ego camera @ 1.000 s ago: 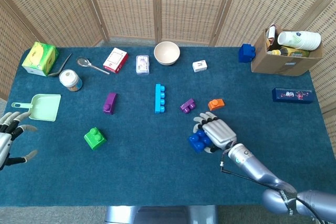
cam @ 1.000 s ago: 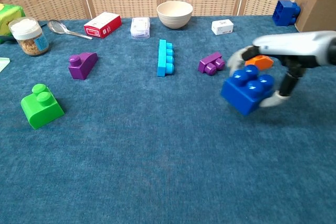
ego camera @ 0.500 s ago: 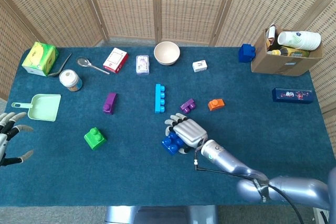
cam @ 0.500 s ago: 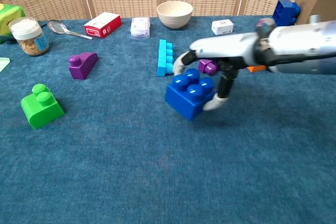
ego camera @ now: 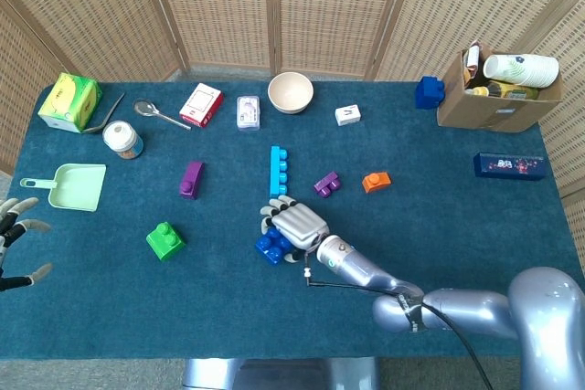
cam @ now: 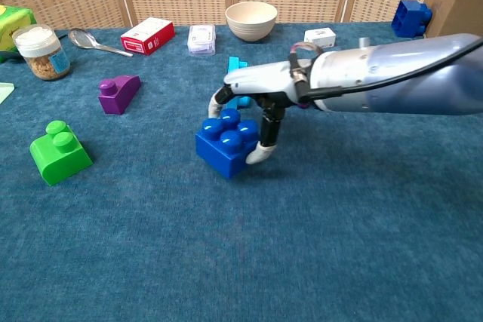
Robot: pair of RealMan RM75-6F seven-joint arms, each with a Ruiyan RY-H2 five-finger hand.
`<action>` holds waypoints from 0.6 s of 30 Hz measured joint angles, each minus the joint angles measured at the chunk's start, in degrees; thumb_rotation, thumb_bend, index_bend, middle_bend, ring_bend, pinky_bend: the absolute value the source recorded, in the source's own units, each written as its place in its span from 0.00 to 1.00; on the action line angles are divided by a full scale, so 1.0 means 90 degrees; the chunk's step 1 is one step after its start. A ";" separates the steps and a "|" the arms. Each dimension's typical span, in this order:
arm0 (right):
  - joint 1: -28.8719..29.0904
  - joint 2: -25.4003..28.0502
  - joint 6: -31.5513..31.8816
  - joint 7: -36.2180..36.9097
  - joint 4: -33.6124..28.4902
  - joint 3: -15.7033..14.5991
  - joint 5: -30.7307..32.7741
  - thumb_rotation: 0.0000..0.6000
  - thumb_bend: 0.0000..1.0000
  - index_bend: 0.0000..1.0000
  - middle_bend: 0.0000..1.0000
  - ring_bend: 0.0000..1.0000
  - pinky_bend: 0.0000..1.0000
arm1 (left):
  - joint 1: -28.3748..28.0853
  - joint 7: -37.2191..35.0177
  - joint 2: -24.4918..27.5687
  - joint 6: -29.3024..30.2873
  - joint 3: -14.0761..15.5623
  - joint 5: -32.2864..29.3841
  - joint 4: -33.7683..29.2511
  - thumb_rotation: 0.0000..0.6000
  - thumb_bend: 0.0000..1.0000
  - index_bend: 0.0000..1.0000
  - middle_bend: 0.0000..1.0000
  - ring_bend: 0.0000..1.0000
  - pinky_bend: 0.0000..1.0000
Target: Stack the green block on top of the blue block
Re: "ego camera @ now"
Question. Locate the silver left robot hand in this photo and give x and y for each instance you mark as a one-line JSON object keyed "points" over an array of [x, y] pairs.
{"points": [[13, 228]]}

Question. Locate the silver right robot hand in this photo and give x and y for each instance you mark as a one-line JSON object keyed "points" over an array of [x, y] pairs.
{"points": [[299, 223]]}

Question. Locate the dark blue four-stud block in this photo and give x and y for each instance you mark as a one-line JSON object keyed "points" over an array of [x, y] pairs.
{"points": [[269, 246], [427, 93]]}

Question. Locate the green two-stud rounded block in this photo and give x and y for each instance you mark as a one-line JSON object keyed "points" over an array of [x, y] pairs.
{"points": [[164, 244]]}

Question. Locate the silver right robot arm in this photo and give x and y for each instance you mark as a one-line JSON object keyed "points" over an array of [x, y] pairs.
{"points": [[356, 266]]}

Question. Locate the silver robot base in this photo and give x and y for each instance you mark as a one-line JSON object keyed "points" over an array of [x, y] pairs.
{"points": [[274, 374]]}

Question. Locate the stack of paper cups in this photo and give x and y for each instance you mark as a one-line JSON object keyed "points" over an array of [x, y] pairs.
{"points": [[521, 70]]}

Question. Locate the small purple two-stud block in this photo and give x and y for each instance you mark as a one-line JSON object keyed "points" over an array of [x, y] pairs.
{"points": [[325, 184]]}

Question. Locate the light blue long block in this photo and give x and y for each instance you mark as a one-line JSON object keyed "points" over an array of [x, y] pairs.
{"points": [[275, 171]]}

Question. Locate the light green dustpan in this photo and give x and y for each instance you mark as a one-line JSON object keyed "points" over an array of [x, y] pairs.
{"points": [[75, 186]]}

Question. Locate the orange sloped one-stud block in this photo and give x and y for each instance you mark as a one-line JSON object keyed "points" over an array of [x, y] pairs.
{"points": [[377, 183]]}

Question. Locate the purple sloped one-stud block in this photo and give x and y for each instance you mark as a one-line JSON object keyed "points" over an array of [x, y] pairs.
{"points": [[192, 177]]}

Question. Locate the small white box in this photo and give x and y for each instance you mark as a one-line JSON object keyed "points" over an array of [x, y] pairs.
{"points": [[347, 115]]}

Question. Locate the clear plastic card case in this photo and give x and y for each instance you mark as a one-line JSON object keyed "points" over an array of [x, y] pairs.
{"points": [[248, 112]]}

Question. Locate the beige bowl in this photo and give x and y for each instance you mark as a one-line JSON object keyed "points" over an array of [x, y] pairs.
{"points": [[290, 93]]}

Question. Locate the green yellow tissue box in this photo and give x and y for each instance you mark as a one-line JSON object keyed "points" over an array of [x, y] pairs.
{"points": [[68, 100]]}

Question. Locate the white-lidded snack jar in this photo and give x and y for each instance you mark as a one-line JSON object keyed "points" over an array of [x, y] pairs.
{"points": [[120, 136]]}

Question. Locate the teal blue table cloth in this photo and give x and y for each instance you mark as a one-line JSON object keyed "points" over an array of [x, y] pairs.
{"points": [[183, 308]]}

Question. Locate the red and white box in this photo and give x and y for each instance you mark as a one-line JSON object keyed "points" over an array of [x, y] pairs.
{"points": [[198, 104]]}

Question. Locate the metal spoon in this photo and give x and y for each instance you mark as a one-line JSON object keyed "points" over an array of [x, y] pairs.
{"points": [[145, 108]]}

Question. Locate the cardboard box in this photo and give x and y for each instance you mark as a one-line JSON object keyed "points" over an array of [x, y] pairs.
{"points": [[480, 111]]}

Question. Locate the long dark blue box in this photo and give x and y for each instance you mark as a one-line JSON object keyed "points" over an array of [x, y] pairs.
{"points": [[507, 165]]}

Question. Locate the woven bamboo folding screen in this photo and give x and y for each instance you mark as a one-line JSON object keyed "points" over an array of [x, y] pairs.
{"points": [[219, 6]]}

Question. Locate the snack packets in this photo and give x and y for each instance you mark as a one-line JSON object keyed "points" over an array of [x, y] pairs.
{"points": [[471, 59]]}

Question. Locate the yellow green drink bottle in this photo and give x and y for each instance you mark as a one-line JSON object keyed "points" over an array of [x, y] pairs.
{"points": [[507, 90]]}

